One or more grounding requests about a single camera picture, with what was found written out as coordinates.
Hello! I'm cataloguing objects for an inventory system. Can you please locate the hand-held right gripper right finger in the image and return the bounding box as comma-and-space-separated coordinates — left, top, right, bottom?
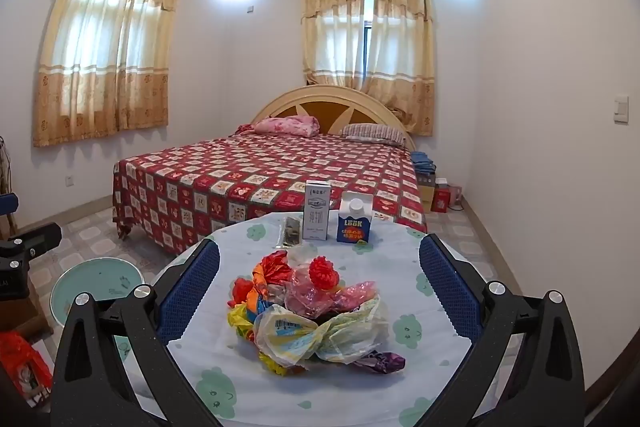
417, 233, 586, 427

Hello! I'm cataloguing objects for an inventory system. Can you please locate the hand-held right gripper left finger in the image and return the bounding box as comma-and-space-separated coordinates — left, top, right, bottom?
50, 237, 223, 427

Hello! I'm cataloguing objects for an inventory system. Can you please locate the yellow wrapper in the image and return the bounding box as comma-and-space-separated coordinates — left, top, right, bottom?
227, 304, 261, 343

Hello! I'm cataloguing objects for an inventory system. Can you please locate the teal bin with metal rim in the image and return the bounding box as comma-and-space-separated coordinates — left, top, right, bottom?
50, 257, 147, 329

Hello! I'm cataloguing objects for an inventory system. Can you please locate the purple foil wrapper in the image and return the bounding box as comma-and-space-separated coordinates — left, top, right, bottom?
350, 349, 407, 375

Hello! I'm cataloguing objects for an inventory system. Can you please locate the pink plastic wrapper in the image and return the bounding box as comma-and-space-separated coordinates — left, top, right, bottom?
287, 257, 376, 320

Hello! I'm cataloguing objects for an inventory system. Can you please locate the red plastic bag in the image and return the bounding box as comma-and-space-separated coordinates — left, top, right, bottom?
0, 332, 53, 400

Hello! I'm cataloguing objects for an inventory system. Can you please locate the brown cardboard box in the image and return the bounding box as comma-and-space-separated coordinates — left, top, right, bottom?
417, 174, 436, 212

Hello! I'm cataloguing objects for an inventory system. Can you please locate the blue carton with white cap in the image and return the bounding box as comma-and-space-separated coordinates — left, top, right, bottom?
336, 198, 372, 246

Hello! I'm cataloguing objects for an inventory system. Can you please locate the dark foil packet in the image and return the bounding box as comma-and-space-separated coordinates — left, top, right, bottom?
281, 216, 304, 249

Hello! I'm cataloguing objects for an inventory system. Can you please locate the printed cardboard box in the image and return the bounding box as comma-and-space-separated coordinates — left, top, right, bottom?
14, 359, 52, 409

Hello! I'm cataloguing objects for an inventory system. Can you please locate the bed with red patterned cover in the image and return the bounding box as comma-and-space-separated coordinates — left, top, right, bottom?
112, 134, 428, 258

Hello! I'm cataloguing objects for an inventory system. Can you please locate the stack of blue cloths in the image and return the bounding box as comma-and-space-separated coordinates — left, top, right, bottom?
411, 151, 437, 175

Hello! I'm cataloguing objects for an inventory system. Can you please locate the tall white milk carton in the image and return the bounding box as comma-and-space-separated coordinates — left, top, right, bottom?
305, 181, 332, 242

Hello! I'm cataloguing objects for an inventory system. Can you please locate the striped pillow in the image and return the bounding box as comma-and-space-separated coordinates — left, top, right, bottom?
342, 123, 407, 146

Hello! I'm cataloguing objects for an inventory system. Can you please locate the wide beige floral curtain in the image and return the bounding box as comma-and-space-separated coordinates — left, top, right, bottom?
32, 0, 186, 148

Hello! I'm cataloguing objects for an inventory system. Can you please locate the pink floral pillow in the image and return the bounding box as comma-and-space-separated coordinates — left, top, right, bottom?
252, 117, 321, 138

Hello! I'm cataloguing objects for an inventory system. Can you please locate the cream wooden bed headboard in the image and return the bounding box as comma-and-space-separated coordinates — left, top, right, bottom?
250, 85, 418, 152

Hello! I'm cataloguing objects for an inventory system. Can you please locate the narrow beige floral curtain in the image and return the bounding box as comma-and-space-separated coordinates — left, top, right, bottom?
361, 0, 436, 138
300, 0, 372, 90

